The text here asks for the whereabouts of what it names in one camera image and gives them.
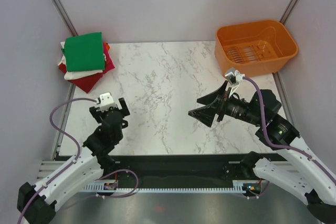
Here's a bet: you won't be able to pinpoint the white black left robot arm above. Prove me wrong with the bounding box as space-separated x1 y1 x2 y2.
17 92 130 223

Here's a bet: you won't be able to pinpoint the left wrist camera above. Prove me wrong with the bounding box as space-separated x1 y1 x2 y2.
97 92 118 111

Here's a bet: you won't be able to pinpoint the folded orange t-shirt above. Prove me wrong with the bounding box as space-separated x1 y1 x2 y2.
104 42 110 50

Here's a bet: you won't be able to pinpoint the aluminium front frame rails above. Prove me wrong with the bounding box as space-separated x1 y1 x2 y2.
37 161 68 181

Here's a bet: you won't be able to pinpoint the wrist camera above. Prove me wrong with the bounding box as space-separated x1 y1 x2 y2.
224 68 245 98
97 92 118 111

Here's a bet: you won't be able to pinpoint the white slotted cable duct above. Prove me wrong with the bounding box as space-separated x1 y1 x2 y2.
80 180 261 195

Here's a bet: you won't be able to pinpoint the green t-shirt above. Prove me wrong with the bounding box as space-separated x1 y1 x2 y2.
63 32 105 72

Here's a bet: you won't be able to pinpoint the left aluminium corner post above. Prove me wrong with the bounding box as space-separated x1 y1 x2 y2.
51 0 78 36

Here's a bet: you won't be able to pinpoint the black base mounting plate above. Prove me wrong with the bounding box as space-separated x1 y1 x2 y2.
113 154 259 188

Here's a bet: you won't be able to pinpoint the orange plastic basket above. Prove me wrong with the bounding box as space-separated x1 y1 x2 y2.
215 19 299 77

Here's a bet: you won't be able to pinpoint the folded white t-shirt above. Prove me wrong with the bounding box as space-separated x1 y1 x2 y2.
58 55 103 80

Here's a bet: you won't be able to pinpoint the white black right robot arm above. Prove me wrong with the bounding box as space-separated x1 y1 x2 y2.
188 81 335 223

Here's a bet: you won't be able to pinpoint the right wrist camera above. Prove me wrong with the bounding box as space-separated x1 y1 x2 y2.
224 68 245 98

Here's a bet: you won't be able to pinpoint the right aluminium table rail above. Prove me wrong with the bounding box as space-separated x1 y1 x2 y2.
272 72 294 124

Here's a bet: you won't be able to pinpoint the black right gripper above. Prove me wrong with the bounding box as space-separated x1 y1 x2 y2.
188 80 264 126

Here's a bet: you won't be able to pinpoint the folded magenta t-shirt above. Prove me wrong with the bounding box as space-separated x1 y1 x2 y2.
102 42 115 74

